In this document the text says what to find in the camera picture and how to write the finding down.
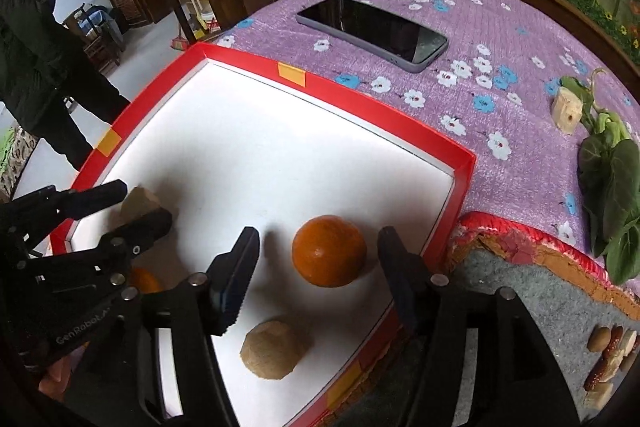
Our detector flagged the person's body in black clothes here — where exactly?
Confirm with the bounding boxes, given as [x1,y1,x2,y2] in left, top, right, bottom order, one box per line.
[0,0,132,170]

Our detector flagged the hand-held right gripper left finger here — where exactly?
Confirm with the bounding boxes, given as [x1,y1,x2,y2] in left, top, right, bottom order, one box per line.
[70,226,262,427]

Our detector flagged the leafy green vegetable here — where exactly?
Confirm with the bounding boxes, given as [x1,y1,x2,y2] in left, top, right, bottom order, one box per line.
[551,69,640,287]

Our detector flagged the large orange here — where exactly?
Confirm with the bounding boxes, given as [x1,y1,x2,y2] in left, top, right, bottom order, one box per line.
[291,215,368,289]

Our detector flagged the small orange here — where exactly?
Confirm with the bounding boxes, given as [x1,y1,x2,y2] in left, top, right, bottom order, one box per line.
[131,267,165,295]

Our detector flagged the purple floral tablecloth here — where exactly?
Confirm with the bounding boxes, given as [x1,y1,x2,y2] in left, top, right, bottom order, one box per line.
[207,0,640,293]

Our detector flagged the patterned cushion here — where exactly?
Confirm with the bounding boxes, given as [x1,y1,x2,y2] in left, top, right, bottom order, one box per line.
[0,127,38,202]

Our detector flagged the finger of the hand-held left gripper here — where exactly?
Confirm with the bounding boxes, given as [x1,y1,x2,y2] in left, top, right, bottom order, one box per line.
[0,179,129,239]
[95,208,174,286]

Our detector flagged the white bucket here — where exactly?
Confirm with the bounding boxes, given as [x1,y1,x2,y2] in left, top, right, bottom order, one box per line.
[196,9,221,32]

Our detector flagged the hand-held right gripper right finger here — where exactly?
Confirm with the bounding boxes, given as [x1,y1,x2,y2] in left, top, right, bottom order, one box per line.
[376,227,583,427]

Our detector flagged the red and white tray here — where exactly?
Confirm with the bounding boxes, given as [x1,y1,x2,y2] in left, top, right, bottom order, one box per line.
[47,43,476,427]

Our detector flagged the grey mat with red rim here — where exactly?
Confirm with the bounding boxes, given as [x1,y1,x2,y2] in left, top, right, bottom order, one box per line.
[445,212,640,427]

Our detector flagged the pile of dates and nuts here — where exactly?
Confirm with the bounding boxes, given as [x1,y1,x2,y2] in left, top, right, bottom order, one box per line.
[582,324,640,410]

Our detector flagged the dark smartphone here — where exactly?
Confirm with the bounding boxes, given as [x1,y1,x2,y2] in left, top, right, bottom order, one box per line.
[296,0,449,74]

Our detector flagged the tan faceted fruit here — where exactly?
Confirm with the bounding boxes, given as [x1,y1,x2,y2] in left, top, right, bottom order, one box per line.
[119,187,163,225]
[240,314,315,380]

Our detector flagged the brown woven basket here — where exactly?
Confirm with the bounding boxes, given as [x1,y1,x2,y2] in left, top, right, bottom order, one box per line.
[109,0,151,28]

